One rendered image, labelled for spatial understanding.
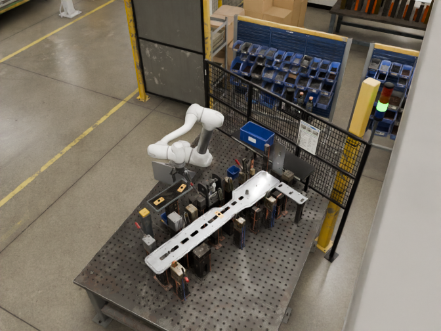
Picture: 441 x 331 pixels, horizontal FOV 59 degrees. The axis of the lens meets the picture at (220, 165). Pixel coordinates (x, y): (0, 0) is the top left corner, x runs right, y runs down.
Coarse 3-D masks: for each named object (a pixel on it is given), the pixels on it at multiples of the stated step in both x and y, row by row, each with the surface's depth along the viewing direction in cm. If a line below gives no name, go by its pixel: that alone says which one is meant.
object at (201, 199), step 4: (196, 196) 329; (200, 196) 329; (200, 200) 325; (204, 200) 327; (196, 204) 331; (200, 204) 326; (204, 204) 330; (200, 208) 330; (204, 208) 334; (200, 212) 334; (204, 212) 339; (200, 216) 338; (204, 224) 349
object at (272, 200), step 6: (270, 198) 331; (264, 204) 338; (270, 204) 332; (264, 210) 344; (270, 210) 336; (264, 216) 348; (270, 216) 344; (264, 222) 352; (270, 222) 349; (270, 228) 352
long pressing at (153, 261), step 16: (256, 176) 357; (272, 176) 358; (240, 192) 342; (256, 192) 342; (224, 208) 330; (240, 208) 329; (192, 224) 317; (208, 224) 317; (176, 240) 306; (192, 240) 306; (160, 256) 295; (176, 256) 295; (160, 272) 286
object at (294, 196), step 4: (280, 184) 350; (284, 184) 350; (276, 188) 346; (280, 188) 346; (284, 188) 346; (288, 188) 346; (292, 188) 346; (284, 192) 342; (288, 192) 342; (296, 192) 342; (288, 196) 340; (292, 196) 339; (296, 196) 339; (300, 196) 339; (304, 196) 339; (296, 200) 336; (304, 200) 336
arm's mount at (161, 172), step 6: (156, 162) 378; (156, 168) 384; (162, 168) 380; (168, 168) 376; (156, 174) 390; (162, 174) 386; (168, 174) 382; (192, 174) 394; (162, 180) 392; (168, 180) 388; (186, 180) 384
